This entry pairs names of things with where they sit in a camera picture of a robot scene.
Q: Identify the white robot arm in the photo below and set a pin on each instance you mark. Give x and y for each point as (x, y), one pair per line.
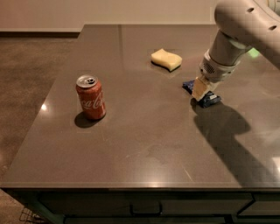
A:
(243, 25)

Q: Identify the dark cabinet drawer front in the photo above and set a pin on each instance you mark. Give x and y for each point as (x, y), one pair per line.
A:
(143, 203)

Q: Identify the yellow sponge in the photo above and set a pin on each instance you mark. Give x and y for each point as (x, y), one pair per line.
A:
(168, 60)

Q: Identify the blue rxbar blueberry wrapper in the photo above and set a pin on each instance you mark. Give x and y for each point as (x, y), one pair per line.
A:
(209, 98)

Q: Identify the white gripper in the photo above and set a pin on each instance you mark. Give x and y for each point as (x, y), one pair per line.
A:
(216, 71)

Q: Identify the dark right drawer front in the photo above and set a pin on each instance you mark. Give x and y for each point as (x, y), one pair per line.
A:
(262, 204)

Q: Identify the red coca-cola can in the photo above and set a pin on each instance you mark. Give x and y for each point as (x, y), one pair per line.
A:
(89, 90)

